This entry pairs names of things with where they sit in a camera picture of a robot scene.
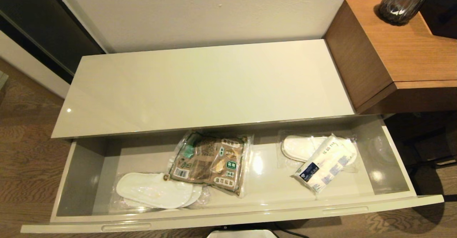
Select black metal chair frame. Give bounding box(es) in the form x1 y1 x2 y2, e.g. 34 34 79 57
384 111 457 203

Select black floor cable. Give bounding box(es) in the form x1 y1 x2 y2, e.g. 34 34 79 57
273 223 311 238

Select dark ribbed glass vase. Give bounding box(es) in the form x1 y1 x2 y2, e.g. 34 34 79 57
378 0 439 26

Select beige glossy cabinet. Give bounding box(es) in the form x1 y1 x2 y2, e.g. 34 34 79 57
51 39 357 139

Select black box on desk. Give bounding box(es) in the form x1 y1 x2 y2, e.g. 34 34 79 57
421 0 457 39

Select white slippers in clear bag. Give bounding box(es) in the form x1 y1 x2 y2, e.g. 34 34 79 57
109 172 211 212
278 130 359 174

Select white tissue pack blue label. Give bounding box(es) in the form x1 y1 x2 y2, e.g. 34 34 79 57
291 135 357 194

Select dark wardrobe panel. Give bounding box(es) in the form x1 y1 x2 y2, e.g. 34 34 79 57
0 0 107 84

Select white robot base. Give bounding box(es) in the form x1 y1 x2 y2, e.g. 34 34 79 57
207 230 279 238

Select brown wooden desk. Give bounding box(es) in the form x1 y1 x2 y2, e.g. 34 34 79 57
324 0 457 114

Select brown kraft pack green labels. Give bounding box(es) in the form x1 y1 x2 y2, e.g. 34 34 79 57
168 131 254 198

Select beige cabinet drawer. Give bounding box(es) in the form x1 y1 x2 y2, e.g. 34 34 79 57
20 115 445 234

